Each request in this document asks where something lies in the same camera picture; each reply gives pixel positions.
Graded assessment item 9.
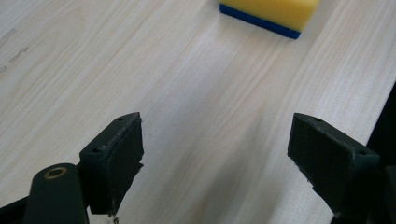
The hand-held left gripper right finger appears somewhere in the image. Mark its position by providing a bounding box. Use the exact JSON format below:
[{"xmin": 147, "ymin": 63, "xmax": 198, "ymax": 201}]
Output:
[{"xmin": 287, "ymin": 112, "xmax": 381, "ymax": 218}]

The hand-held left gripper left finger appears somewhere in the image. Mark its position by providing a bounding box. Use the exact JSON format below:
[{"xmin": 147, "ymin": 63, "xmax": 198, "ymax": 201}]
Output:
[{"xmin": 78, "ymin": 112, "xmax": 145, "ymax": 217}]

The yellow and blue sponge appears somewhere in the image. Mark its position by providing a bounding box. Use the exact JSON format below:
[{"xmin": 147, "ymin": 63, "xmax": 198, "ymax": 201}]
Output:
[{"xmin": 219, "ymin": 0, "xmax": 321, "ymax": 40}]

